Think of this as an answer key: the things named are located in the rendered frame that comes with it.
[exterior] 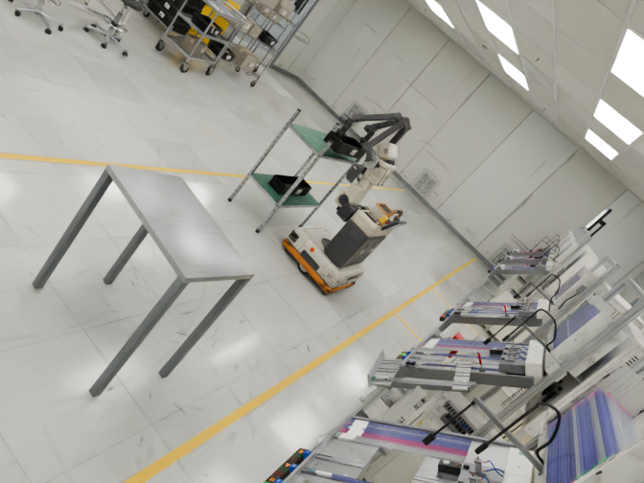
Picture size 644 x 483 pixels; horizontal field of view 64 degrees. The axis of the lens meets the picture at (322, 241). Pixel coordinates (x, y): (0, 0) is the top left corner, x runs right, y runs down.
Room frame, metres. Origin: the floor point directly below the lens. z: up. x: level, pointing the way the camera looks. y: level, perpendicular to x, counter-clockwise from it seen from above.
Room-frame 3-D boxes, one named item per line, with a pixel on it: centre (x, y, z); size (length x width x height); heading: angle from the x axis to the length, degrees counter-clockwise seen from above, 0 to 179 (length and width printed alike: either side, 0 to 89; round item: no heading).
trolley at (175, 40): (7.04, 3.16, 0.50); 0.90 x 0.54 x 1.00; 179
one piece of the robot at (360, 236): (4.60, -0.21, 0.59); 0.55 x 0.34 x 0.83; 163
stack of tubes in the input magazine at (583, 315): (2.81, -1.38, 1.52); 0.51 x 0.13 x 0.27; 164
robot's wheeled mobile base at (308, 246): (4.63, -0.12, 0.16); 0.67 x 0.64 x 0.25; 73
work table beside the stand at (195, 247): (2.11, 0.54, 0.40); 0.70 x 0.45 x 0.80; 67
